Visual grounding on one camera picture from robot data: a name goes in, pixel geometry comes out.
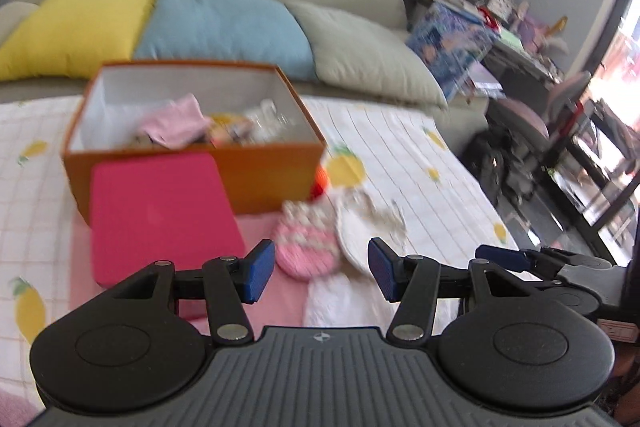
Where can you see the pink cloth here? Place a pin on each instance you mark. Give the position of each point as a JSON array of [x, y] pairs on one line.
[[175, 122]]

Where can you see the cluttered desk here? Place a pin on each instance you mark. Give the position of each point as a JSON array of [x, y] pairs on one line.
[[515, 52]]

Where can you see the yellow snack packet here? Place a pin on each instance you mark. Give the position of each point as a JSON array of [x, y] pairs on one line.
[[225, 127]]

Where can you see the orange cardboard box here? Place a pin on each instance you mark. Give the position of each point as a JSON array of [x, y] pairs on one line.
[[280, 177]]

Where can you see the lemon print checked tablecloth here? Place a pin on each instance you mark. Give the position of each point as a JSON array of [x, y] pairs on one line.
[[400, 147]]

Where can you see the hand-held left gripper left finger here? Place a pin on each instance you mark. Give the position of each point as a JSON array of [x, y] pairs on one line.
[[257, 272]]

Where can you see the orange ball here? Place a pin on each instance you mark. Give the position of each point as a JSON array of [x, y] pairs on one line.
[[320, 182]]

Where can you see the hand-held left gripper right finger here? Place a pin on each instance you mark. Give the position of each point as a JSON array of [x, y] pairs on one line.
[[385, 269]]

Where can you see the blue printed pillow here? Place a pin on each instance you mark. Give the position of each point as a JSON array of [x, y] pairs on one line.
[[445, 47]]

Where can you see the grey-green pillow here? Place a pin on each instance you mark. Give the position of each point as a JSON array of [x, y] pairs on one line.
[[370, 57]]

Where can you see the black backpack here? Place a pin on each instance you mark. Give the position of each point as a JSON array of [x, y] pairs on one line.
[[487, 167]]

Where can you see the clear container with pink lid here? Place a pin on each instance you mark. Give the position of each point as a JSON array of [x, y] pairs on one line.
[[160, 217]]

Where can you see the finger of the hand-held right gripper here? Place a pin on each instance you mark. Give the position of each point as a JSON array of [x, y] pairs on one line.
[[505, 258]]

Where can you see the pink desk chair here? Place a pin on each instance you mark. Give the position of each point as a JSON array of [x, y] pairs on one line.
[[520, 117]]

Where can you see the yellow pillow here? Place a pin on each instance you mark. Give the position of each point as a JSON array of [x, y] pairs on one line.
[[75, 27]]

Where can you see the black frame low table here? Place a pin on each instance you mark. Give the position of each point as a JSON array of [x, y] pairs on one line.
[[595, 207]]

